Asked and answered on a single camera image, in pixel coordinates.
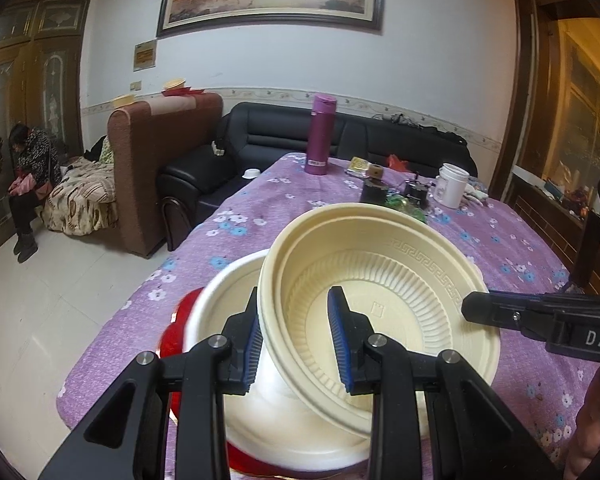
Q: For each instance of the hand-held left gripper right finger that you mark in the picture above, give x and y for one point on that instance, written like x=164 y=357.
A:
x=339 y=345

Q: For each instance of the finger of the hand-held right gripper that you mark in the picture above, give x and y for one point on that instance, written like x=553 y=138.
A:
x=495 y=310

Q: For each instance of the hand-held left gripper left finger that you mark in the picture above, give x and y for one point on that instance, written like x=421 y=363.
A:
x=254 y=360

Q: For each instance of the white foam bowl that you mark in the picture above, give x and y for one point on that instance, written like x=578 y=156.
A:
x=210 y=310

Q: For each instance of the large red plate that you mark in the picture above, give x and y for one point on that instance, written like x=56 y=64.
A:
x=180 y=330

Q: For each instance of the cream ribbed plastic bowl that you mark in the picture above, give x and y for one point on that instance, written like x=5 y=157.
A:
x=405 y=270

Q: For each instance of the black stand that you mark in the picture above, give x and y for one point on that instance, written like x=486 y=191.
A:
x=590 y=245

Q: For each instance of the white gloves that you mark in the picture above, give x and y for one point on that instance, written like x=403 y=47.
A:
x=476 y=196

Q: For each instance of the white plastic container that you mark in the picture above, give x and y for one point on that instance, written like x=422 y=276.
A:
x=451 y=187

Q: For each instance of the green plastic wrapper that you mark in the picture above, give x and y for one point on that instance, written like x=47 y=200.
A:
x=405 y=206

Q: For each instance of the small black device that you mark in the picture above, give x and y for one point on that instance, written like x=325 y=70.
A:
x=417 y=195

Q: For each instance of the black cylinder with tape roll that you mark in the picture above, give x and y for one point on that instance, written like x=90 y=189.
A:
x=374 y=192

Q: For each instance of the purple floral tablecloth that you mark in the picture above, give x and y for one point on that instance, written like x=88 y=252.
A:
x=280 y=195

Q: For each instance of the dark wooden glass cabinet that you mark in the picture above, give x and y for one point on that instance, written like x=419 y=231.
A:
x=555 y=160

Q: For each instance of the red plastic bag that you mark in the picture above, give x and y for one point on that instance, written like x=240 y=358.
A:
x=397 y=162

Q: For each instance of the yellow packet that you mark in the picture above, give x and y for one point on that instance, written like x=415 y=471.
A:
x=359 y=165

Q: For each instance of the dark cloth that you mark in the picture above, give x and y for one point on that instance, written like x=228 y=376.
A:
x=445 y=135

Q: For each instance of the small white bowl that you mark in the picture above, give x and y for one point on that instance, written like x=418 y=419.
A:
x=251 y=173

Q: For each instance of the purple thermos bottle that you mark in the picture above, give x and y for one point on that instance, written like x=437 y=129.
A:
x=320 y=135

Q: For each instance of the brown armchair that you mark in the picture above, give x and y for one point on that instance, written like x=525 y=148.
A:
x=140 y=170

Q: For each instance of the black leather sofa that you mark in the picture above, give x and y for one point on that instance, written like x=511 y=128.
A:
x=260 y=130

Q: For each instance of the printed blanket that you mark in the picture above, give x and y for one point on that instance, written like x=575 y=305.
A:
x=80 y=200

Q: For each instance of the green cushion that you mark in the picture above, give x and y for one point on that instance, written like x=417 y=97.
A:
x=107 y=151

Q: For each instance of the red dish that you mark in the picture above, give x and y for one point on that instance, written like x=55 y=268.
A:
x=190 y=91

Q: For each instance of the small cream bowl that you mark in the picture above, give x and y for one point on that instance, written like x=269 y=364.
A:
x=174 y=84
x=123 y=101

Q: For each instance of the wooden wardrobe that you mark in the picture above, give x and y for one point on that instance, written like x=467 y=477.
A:
x=30 y=85

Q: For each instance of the wall outlet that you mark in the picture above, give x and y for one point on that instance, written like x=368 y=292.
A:
x=136 y=86

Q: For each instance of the wall plaque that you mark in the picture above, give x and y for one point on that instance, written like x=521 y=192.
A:
x=145 y=55

